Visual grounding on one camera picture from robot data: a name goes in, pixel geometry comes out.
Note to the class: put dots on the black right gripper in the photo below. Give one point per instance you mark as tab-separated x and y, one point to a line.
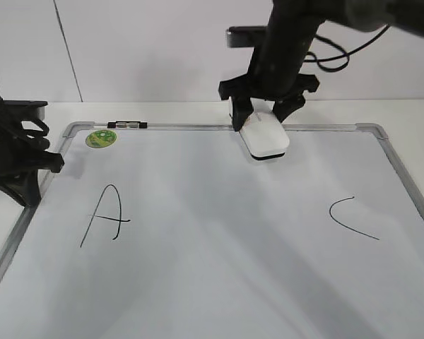
273	74

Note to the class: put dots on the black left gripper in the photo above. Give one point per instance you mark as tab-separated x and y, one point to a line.
23	152

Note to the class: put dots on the white eraser with black felt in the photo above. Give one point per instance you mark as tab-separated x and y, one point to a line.
264	136

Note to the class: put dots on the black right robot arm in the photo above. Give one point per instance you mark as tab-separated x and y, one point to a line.
305	17

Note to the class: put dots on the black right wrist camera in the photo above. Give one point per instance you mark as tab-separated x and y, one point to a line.
245	36

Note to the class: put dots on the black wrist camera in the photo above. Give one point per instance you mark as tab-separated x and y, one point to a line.
26	110
245	36

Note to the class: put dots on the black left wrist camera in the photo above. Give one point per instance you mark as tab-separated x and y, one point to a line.
26	110

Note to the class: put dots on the black hanging clip on frame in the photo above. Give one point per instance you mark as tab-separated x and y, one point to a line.
127	125

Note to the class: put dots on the white whiteboard with aluminium frame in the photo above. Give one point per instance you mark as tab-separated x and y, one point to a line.
177	232

